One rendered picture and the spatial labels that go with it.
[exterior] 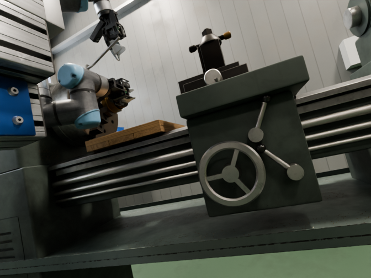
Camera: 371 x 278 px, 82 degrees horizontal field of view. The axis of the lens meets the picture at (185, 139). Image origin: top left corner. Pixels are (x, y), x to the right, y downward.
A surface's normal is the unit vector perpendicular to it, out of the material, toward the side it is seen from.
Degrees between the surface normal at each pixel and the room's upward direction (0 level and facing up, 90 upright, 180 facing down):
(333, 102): 90
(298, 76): 90
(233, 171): 90
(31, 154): 90
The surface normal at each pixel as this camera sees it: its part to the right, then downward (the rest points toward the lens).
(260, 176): -0.30, -0.01
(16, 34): 0.89, -0.24
